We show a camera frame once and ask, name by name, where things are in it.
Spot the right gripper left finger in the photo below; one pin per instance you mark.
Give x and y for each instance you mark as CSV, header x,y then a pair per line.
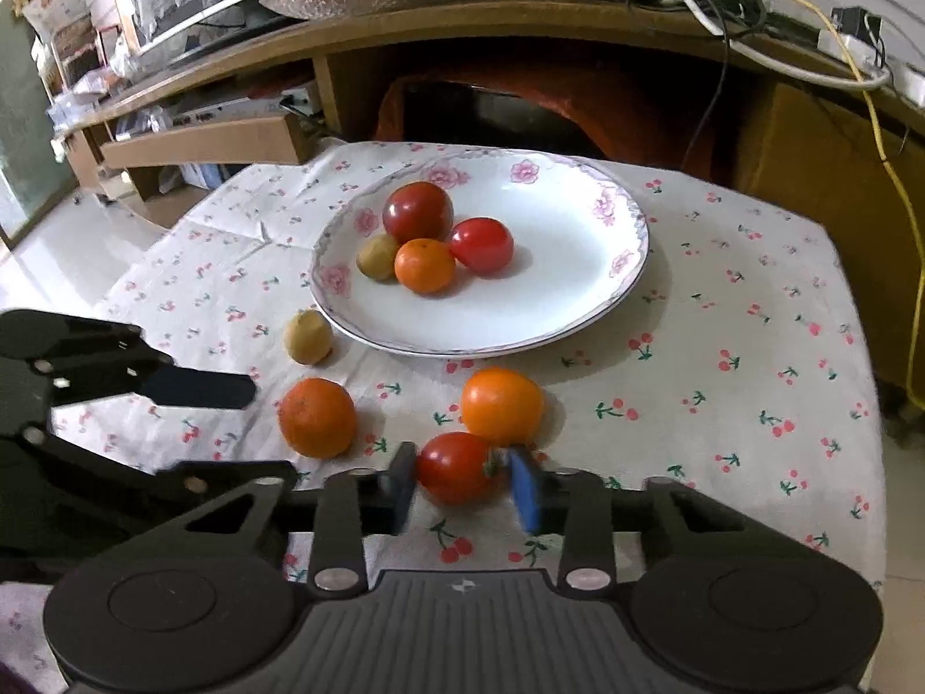
x,y
350,506

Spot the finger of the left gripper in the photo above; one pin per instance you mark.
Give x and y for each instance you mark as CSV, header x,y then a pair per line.
x,y
210,478
173,386

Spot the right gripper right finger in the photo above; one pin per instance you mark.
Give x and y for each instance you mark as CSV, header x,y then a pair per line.
x,y
576,505

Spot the orange mandarin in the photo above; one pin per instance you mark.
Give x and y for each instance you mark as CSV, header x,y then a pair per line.
x,y
317,418

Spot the red tomato with stem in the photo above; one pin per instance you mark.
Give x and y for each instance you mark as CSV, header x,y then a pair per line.
x,y
459,469

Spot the smooth orange fruit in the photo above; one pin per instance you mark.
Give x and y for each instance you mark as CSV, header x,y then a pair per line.
x,y
502,406

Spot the small brown kiwi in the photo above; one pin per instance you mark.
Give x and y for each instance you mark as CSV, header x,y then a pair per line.
x,y
376,259

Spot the large red tomato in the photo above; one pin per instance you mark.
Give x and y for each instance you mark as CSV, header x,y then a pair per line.
x,y
482,245

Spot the cherry print tablecloth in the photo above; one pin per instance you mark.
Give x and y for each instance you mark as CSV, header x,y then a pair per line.
x,y
732,383

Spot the small mandarin in plate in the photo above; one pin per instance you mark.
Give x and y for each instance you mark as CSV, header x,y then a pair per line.
x,y
425,266

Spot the white floral plate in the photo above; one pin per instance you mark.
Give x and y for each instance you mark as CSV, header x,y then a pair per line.
x,y
581,244

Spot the dark red tomato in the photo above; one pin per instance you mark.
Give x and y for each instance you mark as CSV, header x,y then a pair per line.
x,y
418,210

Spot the red cloth under stand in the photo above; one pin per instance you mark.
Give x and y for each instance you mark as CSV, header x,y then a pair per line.
x,y
564,111

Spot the wooden tv stand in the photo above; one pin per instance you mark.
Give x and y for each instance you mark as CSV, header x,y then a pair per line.
x,y
852,162

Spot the white power strip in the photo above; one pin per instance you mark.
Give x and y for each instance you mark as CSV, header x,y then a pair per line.
x,y
907,81

